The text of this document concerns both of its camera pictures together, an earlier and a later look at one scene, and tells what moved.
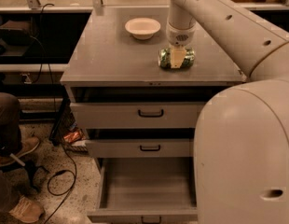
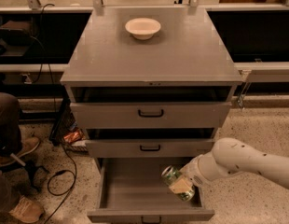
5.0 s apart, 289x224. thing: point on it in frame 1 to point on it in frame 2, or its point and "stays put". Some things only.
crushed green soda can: (164, 58) to (168, 175)
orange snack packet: (73, 136) stays put
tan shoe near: (26, 210) stays put
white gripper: (181, 35) to (194, 174)
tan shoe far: (26, 145) stays put
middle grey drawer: (140, 147) stays put
